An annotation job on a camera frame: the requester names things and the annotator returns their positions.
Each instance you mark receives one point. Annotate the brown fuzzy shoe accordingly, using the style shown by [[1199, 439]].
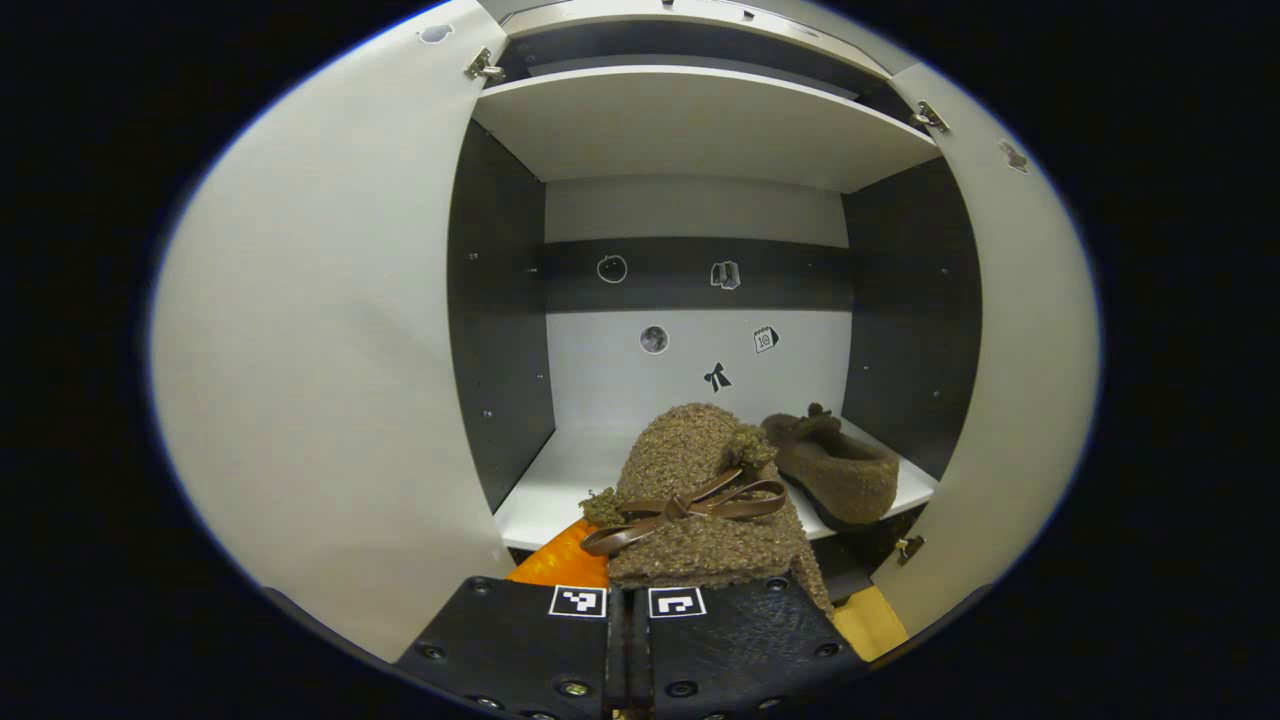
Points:
[[845, 470], [690, 450]]

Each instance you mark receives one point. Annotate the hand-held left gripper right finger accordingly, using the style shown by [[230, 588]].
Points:
[[740, 640]]

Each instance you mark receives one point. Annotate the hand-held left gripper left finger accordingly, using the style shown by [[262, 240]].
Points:
[[520, 640]]

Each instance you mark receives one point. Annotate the grey white shoe cabinet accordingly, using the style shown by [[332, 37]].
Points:
[[700, 130]]

